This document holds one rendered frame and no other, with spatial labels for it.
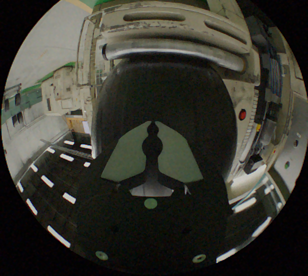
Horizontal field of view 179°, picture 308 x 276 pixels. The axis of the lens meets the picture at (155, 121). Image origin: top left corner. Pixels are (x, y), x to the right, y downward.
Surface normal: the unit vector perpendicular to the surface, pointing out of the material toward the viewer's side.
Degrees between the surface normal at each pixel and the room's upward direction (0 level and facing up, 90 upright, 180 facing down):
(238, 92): 90
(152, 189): 102
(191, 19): 90
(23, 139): 90
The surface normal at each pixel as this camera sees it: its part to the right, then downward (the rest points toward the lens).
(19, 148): 1.00, 0.04
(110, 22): 0.00, 0.37
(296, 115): -1.00, -0.01
